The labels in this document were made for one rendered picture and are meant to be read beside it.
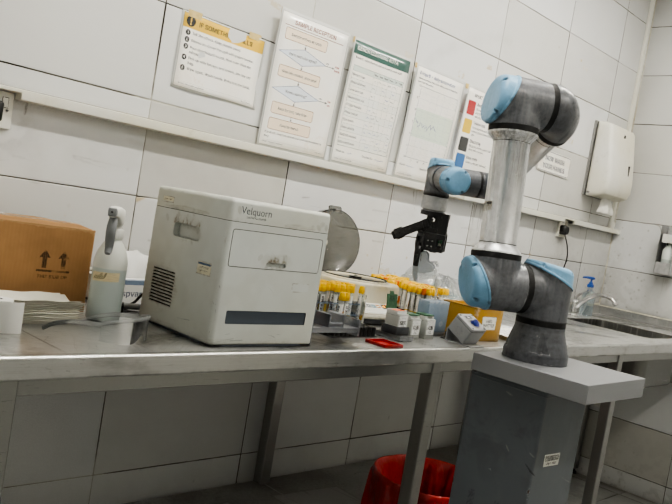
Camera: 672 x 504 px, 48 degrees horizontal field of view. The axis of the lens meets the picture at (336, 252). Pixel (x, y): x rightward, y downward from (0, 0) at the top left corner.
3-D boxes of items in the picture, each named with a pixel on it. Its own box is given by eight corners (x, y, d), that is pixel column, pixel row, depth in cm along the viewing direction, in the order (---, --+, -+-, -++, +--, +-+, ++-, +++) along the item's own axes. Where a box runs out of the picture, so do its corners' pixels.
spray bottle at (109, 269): (93, 325, 152) (111, 206, 151) (72, 315, 159) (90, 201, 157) (130, 326, 158) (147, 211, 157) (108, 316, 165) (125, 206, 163)
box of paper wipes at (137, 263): (104, 304, 179) (112, 251, 179) (78, 294, 187) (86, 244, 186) (180, 305, 197) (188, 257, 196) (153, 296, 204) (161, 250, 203)
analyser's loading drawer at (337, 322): (296, 336, 168) (300, 313, 168) (277, 329, 173) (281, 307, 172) (358, 336, 183) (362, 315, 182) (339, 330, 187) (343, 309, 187)
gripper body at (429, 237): (440, 255, 218) (448, 214, 216) (411, 250, 220) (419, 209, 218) (444, 254, 225) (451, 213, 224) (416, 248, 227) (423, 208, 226)
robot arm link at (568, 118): (600, 82, 177) (503, 178, 220) (558, 73, 174) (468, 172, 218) (605, 124, 172) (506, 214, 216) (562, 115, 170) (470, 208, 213)
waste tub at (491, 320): (472, 341, 221) (478, 307, 221) (437, 331, 231) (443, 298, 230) (499, 341, 230) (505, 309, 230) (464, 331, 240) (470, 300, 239)
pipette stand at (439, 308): (428, 336, 215) (434, 302, 215) (409, 331, 220) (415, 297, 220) (448, 336, 223) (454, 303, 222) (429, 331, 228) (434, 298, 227)
